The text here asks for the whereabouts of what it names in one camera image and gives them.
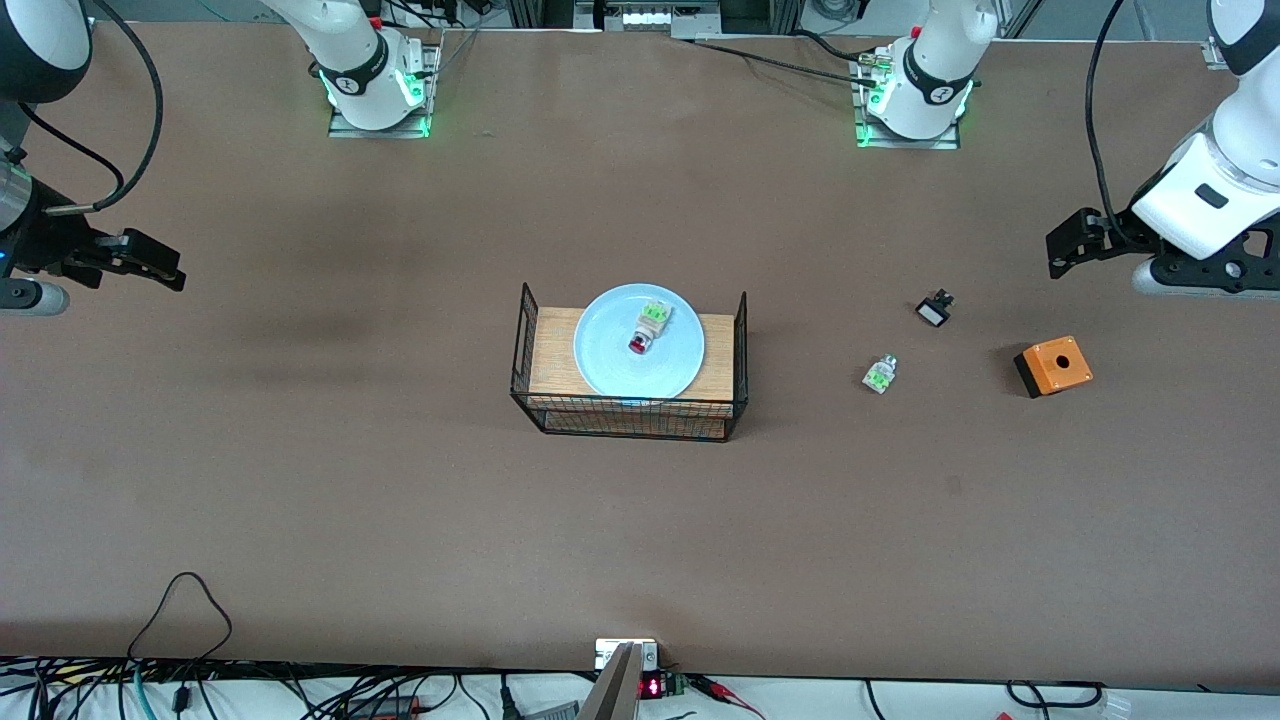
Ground red push button switch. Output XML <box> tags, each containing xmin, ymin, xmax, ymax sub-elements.
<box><xmin>627</xmin><ymin>302</ymin><xmax>673</xmax><ymax>355</ymax></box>

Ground light blue round plate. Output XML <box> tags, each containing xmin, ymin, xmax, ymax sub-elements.
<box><xmin>573</xmin><ymin>284</ymin><xmax>706</xmax><ymax>400</ymax></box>

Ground black power adapter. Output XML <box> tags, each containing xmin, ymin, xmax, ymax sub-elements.
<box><xmin>345</xmin><ymin>695</ymin><xmax>421</xmax><ymax>720</ymax></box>

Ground red clip leads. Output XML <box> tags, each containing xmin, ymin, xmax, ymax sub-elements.
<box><xmin>690</xmin><ymin>675</ymin><xmax>763</xmax><ymax>720</ymax></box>

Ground grey slanted pole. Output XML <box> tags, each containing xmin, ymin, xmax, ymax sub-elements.
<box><xmin>578</xmin><ymin>642</ymin><xmax>641</xmax><ymax>720</ymax></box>

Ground orange button enclosure box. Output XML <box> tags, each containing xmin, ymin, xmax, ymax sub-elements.
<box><xmin>1013</xmin><ymin>336</ymin><xmax>1094</xmax><ymax>399</ymax></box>

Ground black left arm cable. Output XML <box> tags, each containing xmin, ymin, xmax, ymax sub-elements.
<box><xmin>1087</xmin><ymin>0</ymin><xmax>1136</xmax><ymax>226</ymax></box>

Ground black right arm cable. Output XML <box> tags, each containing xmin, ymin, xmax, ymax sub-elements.
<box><xmin>20</xmin><ymin>0</ymin><xmax>164</xmax><ymax>213</ymax></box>

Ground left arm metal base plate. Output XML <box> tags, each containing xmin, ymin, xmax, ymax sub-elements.
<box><xmin>850</xmin><ymin>50</ymin><xmax>963</xmax><ymax>151</ymax></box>

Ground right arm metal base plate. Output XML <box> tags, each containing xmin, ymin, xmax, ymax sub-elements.
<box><xmin>328</xmin><ymin>42</ymin><xmax>443</xmax><ymax>139</ymax></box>

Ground black looped table cable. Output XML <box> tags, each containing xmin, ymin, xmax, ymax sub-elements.
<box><xmin>127</xmin><ymin>572</ymin><xmax>233</xmax><ymax>661</ymax></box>

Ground black cable to arm base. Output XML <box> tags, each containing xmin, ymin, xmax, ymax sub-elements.
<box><xmin>690</xmin><ymin>30</ymin><xmax>881</xmax><ymax>86</ymax></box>

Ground black coiled thin cable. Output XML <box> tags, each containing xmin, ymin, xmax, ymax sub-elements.
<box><xmin>1008</xmin><ymin>680</ymin><xmax>1106</xmax><ymax>709</ymax></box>

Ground black wire rack wooden top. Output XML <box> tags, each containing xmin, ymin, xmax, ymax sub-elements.
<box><xmin>510</xmin><ymin>283</ymin><xmax>749</xmax><ymax>443</ymax></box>

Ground silver metal bracket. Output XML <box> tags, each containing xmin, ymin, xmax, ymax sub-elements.
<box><xmin>595</xmin><ymin>638</ymin><xmax>659</xmax><ymax>671</ymax></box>

